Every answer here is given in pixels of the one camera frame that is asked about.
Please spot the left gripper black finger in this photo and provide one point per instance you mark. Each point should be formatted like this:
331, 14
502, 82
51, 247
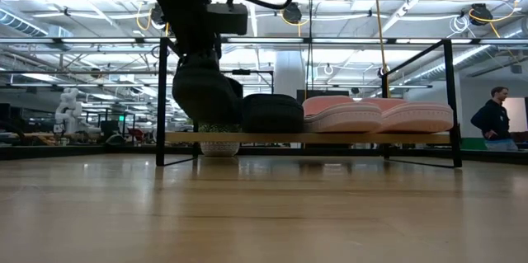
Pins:
202, 57

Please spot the black rubber slide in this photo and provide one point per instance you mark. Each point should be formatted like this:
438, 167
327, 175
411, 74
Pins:
272, 114
206, 98

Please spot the pink rubber slide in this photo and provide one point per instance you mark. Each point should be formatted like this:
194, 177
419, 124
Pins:
416, 116
342, 116

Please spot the small black metal gantry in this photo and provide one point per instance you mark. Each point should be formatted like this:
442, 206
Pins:
247, 72

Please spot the green succulent in white pot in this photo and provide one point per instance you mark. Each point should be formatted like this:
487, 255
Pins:
218, 147

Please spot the dark rectangular panel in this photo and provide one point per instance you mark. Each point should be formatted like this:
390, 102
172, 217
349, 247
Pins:
321, 94

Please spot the white robot figure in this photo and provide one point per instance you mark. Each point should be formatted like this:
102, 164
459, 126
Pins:
68, 110

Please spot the person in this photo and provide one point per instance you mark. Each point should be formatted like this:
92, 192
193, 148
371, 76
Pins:
493, 118

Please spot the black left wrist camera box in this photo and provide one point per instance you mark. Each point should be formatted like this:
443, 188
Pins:
227, 19

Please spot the black aluminium rig frame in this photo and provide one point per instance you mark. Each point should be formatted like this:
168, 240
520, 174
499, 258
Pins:
103, 152

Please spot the wooden shelf with black frame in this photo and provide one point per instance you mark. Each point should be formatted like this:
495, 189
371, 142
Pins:
330, 138

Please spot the silver ventilation duct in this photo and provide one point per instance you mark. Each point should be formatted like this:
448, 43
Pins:
24, 26
474, 59

